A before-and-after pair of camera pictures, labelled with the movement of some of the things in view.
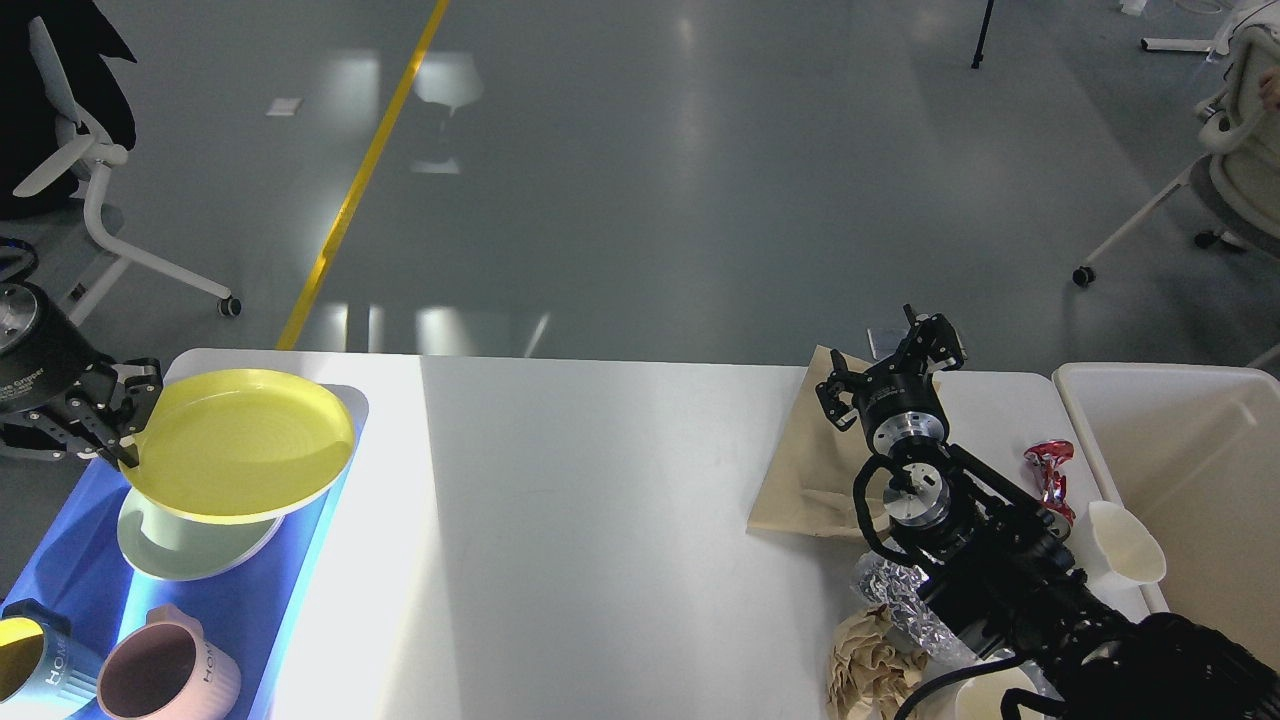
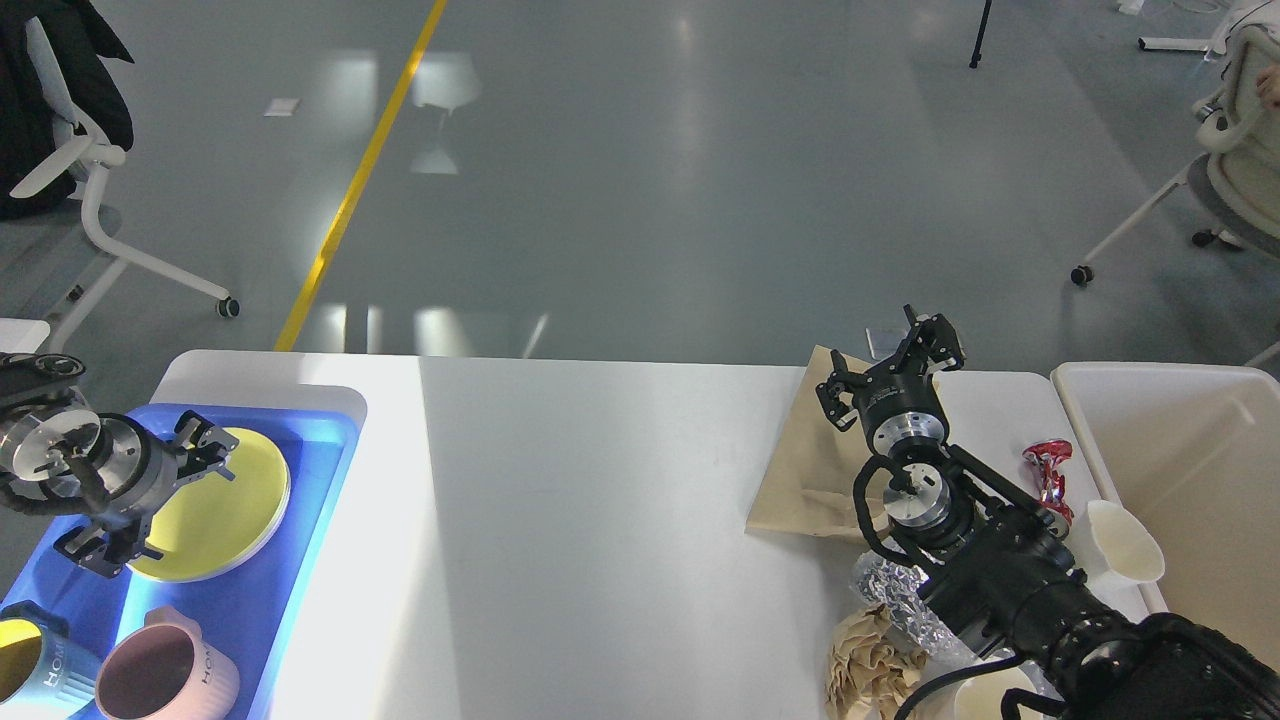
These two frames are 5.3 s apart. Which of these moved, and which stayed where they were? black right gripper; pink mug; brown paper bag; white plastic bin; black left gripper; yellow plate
Moved: black left gripper; yellow plate
Stayed: brown paper bag; black right gripper; pink mug; white plastic bin
